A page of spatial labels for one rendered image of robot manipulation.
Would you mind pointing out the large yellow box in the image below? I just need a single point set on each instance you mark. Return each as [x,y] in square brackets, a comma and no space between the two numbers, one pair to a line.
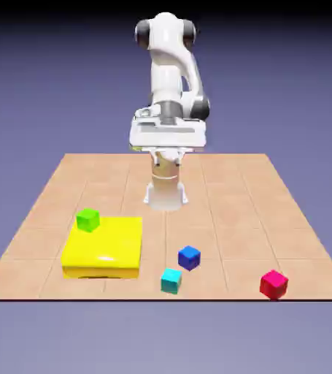
[107,248]

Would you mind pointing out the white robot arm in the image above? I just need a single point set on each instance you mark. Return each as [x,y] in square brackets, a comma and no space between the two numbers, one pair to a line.
[165,52]

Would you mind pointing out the small cyan cube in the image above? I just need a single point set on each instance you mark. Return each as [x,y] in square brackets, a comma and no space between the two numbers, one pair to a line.
[171,281]

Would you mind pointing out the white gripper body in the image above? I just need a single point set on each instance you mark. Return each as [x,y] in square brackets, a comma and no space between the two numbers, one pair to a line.
[168,137]

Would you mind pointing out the small green cube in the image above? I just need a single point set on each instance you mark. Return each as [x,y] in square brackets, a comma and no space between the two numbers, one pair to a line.
[88,220]

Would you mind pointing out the small blue cube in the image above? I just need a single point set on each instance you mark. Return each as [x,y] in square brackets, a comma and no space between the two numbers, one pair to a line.
[189,257]

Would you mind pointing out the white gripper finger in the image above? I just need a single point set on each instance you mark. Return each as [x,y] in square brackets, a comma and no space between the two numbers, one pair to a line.
[157,157]
[178,158]

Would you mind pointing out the small red cube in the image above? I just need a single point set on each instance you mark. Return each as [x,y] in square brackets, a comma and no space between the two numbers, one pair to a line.
[273,285]

